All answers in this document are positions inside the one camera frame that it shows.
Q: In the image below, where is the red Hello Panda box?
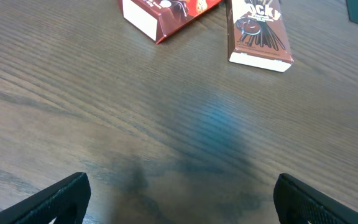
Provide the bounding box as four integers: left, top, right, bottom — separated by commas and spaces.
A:
118, 0, 221, 44

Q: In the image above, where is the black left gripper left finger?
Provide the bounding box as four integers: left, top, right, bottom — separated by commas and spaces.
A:
0, 172, 91, 224

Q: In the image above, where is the brown Pocky box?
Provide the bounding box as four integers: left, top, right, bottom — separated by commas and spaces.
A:
226, 0, 294, 72

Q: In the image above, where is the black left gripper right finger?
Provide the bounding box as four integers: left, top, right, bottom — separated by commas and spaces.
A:
273, 173, 358, 224

